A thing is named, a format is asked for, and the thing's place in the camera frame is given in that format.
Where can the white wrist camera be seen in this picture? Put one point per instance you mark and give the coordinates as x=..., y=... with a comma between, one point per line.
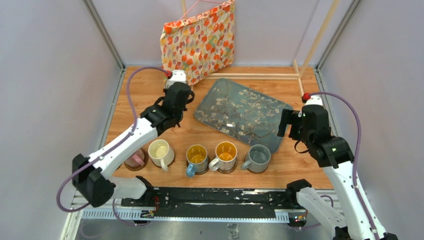
x=176, y=76
x=314, y=100

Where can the aluminium rail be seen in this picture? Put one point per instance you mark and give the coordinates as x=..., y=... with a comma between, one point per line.
x=109, y=210

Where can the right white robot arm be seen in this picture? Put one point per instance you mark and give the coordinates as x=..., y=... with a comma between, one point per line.
x=333, y=154

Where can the pink mug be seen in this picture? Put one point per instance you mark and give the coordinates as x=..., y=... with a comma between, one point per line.
x=137, y=159

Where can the grey ceramic mug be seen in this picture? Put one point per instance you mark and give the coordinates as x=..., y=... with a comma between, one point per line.
x=257, y=159

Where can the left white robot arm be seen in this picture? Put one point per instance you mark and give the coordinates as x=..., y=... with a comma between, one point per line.
x=93, y=176

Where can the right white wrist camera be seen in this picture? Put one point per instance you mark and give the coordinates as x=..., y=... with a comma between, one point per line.
x=314, y=100

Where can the blue butterfly mug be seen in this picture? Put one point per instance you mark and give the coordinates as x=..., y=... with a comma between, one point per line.
x=196, y=154

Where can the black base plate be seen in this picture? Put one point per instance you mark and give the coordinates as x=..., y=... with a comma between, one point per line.
x=222, y=203

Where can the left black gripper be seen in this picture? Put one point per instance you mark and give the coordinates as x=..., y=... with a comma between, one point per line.
x=165, y=93

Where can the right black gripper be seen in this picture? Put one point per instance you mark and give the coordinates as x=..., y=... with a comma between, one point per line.
x=291, y=117

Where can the cream ribbed mug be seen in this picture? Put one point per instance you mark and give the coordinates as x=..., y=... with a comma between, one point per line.
x=160, y=150

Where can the brown round coaster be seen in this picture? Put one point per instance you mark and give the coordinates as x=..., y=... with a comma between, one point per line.
x=138, y=168
x=192, y=167
x=227, y=171
x=159, y=165

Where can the blue floral serving tray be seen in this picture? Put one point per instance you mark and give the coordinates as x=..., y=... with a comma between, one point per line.
x=242, y=113

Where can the white floral mug yellow inside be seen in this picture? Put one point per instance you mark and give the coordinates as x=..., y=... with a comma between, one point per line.
x=225, y=156

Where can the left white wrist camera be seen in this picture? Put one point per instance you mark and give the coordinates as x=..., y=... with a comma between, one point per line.
x=176, y=76

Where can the floral fabric bag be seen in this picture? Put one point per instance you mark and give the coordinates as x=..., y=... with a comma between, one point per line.
x=200, y=45

